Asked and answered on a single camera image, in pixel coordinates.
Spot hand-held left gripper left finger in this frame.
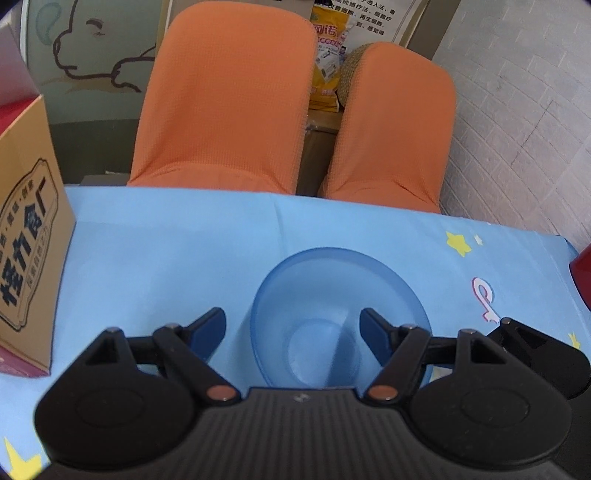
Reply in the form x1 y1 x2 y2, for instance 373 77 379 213
85 307 242 407

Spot blue cartoon pig tablecloth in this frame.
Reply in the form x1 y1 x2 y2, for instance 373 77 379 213
0 185 591 480

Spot woven straw item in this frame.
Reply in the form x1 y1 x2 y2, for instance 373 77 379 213
338 44 370 112

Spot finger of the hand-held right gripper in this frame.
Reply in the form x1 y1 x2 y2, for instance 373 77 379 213
487 317 561 365

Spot brown cardboard box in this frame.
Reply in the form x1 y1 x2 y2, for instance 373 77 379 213
0 23 77 379

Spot yellow bag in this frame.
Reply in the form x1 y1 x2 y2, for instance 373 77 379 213
308 4 354 112

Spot blue plastic bowl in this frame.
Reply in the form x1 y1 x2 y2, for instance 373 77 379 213
249 248 433 388

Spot framed poster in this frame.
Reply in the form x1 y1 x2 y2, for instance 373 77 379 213
323 0 428 49

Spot orange chair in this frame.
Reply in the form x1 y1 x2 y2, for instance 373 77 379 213
127 0 319 195
318 41 458 214

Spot glass door with cartoon sticker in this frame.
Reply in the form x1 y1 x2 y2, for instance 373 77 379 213
21 0 162 123

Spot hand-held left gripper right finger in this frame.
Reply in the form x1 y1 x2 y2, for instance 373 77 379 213
359 307 497 407

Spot red thermos jug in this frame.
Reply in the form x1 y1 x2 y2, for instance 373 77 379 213
569 244 591 312

